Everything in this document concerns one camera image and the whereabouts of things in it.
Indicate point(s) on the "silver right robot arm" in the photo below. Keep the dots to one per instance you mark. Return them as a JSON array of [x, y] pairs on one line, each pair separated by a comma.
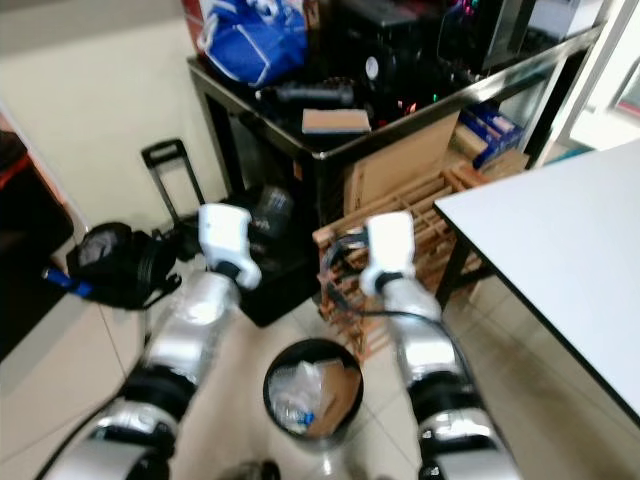
[[425, 350]]

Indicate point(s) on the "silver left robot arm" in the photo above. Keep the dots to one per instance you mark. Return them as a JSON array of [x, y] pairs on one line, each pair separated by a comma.
[[195, 330]]

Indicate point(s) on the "black round rubbish bin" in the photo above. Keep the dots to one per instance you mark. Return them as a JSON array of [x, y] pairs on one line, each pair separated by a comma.
[[310, 343]]

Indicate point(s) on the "clear plastic trash bag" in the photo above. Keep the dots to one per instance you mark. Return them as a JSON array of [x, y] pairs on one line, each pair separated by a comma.
[[292, 400]]

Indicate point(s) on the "black sofa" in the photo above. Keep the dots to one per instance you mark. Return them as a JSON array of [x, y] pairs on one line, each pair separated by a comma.
[[25, 250]]

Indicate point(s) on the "black backpack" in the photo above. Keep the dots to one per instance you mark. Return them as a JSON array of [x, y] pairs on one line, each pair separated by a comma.
[[115, 265]]

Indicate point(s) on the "black trolley bag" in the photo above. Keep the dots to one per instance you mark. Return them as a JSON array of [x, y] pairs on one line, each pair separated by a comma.
[[280, 295]]

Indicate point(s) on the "red white box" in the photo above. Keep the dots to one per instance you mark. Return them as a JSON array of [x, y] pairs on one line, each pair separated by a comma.
[[195, 20]]

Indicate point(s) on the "blue fabric bag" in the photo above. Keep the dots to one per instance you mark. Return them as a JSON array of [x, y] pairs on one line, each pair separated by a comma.
[[255, 40]]

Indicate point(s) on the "black metal shelf table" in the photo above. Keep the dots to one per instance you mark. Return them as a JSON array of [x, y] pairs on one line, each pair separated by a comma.
[[320, 150]]

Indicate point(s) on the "black cylindrical device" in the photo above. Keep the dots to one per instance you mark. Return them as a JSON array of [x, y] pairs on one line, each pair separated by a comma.
[[310, 94]]

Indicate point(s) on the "small flat brown box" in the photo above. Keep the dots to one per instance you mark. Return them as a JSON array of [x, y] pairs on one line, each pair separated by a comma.
[[337, 121]]

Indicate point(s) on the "brown cardboard scrap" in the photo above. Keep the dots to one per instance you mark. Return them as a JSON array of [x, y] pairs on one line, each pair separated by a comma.
[[340, 395]]

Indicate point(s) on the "brown cardboard box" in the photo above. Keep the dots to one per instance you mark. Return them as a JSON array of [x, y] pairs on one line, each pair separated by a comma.
[[395, 170]]

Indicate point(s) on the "wooden slat rack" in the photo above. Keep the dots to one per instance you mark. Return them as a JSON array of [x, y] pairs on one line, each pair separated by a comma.
[[432, 240]]

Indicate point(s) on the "black computer case with fan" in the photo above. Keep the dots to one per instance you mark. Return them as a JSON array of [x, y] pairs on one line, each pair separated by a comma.
[[395, 40]]

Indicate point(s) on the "blue cardboard box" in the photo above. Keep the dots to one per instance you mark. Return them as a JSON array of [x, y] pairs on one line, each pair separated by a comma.
[[490, 130]]

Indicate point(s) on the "glass computer case coloured lights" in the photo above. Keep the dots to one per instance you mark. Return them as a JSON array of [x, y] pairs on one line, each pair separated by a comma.
[[480, 35]]

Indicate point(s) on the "teal floor mat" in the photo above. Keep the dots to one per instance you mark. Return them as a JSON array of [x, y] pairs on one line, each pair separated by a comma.
[[565, 157]]

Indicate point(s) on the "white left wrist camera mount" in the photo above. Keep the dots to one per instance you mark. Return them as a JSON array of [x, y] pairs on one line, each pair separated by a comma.
[[225, 235]]

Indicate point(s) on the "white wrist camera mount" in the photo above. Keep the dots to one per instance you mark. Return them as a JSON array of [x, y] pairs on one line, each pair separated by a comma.
[[390, 245], [225, 235]]

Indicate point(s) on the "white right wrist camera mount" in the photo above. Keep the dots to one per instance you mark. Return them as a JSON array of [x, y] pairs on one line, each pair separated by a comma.
[[390, 245]]

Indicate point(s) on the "white folding table black frame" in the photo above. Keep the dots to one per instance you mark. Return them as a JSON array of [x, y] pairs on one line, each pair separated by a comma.
[[550, 240]]

